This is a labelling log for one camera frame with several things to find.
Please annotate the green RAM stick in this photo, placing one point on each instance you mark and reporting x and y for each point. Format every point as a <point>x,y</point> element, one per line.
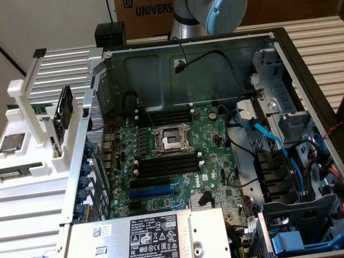
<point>10,174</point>
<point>40,108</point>

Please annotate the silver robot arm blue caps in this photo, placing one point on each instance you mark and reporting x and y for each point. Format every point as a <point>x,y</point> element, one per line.
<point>188,18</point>

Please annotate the black RAM slot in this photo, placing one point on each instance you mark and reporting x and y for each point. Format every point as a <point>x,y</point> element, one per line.
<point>166,115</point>
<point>169,172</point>
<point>166,118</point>
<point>169,160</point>
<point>166,111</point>
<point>169,164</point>
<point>169,168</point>

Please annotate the silver CPU socket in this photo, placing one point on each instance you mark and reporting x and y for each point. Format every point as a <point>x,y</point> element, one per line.
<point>172,139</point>

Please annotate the thin metal locking lever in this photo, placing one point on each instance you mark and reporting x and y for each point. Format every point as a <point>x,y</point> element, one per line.
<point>147,115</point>

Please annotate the green motherboard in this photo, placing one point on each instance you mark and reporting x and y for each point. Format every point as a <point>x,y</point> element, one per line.
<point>209,150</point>

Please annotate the silver coin battery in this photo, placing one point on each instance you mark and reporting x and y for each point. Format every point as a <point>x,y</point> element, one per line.
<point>213,115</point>

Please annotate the long black expansion slot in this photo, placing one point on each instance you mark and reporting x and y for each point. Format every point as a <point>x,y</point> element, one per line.
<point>150,182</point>

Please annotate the open grey PC case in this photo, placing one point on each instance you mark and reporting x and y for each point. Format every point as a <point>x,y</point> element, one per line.
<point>204,78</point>

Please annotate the silver network port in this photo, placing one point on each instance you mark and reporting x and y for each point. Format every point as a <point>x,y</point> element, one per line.
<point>109,137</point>

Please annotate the silver port block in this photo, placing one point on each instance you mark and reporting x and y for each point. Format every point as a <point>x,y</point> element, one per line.
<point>109,146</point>

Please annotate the blue expansion slot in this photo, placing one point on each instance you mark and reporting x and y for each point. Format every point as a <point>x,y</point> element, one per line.
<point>150,192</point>

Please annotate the silver USB port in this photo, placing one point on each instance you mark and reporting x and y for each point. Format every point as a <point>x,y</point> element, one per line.
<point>108,168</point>
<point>107,157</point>

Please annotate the silver finned heatsink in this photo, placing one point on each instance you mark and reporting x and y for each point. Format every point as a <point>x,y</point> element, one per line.
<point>195,201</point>

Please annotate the blue card retention clip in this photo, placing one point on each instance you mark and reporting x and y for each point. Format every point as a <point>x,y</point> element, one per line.
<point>81,196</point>
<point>86,169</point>
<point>79,210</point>
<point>84,183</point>
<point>90,148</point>

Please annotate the black fan shroud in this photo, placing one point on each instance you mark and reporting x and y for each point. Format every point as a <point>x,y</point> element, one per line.
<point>271,174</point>

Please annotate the grey power supply unit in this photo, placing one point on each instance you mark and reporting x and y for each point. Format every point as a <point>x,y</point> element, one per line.
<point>150,236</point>

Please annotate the black graphics card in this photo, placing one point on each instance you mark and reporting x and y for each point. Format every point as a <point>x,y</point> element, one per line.
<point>64,110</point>

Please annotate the brown cardboard box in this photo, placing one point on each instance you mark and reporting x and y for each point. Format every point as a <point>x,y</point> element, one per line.
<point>145,16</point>

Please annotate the white parts rack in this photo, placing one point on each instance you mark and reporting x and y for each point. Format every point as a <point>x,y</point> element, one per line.
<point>40,166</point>

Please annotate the small black cap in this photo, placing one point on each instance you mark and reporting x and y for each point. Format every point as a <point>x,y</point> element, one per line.
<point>39,53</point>

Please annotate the grey disk bay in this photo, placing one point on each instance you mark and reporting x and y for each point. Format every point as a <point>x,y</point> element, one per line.
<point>301,215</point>

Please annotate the silver CPU chip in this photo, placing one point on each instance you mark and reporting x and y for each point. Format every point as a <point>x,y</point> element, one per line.
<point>12,142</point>

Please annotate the blue plastic disk carrier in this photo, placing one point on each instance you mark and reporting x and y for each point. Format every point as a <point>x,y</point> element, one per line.
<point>289,242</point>

